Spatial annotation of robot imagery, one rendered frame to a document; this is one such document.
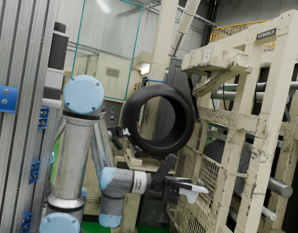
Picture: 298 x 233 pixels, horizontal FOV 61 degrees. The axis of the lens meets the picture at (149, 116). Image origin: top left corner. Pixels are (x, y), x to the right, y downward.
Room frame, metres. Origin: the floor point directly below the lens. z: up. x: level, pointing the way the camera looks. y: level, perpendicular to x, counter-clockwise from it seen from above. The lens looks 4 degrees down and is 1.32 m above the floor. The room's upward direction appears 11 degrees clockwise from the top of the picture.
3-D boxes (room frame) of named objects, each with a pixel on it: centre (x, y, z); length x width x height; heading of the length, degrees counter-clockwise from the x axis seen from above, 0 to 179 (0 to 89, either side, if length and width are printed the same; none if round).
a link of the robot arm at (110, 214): (0.85, 0.07, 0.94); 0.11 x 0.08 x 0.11; 9
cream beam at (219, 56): (2.06, -0.38, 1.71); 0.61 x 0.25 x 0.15; 13
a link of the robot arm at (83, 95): (0.81, 0.21, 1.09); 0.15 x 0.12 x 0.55; 9
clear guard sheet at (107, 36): (2.47, 0.53, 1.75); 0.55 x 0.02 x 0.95; 103
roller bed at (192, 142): (2.41, -0.39, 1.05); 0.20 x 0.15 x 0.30; 13
